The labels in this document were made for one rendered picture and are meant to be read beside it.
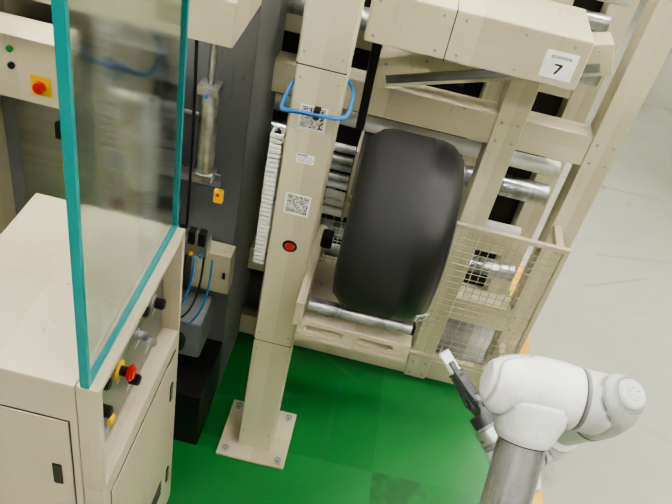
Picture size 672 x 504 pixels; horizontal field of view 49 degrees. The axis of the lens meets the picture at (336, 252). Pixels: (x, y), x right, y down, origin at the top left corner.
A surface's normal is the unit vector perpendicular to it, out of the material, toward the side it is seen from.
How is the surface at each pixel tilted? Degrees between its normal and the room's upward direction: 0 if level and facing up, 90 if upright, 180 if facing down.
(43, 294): 0
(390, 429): 0
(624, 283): 0
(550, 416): 61
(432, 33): 90
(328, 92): 90
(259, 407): 90
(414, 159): 12
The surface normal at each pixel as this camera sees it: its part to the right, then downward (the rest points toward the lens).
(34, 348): 0.18, -0.75
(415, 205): 0.03, -0.18
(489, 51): -0.16, 0.62
